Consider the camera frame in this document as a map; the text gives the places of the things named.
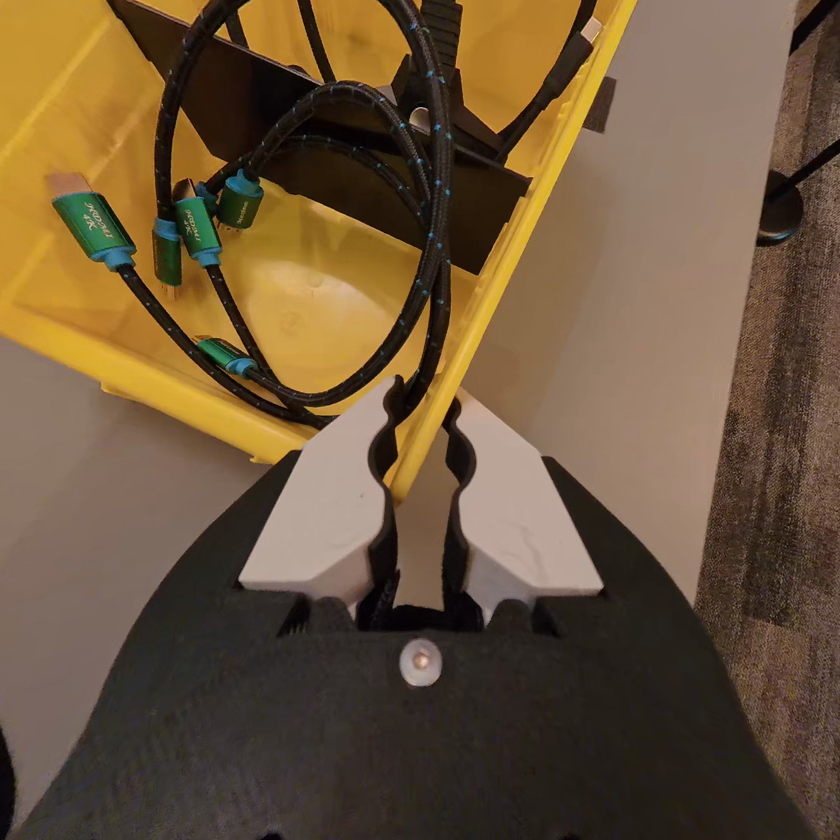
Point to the black stanchion with round base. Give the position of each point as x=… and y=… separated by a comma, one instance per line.
x=779, y=213

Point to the yellow plastic storage bin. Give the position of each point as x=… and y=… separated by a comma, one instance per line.
x=79, y=111

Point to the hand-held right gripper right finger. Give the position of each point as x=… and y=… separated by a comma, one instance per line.
x=525, y=525

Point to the black bin divider panel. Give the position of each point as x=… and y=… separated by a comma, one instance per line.
x=249, y=108

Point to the black adapter hub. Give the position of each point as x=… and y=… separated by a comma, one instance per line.
x=430, y=92

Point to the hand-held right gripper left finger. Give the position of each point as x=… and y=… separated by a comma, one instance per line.
x=315, y=518

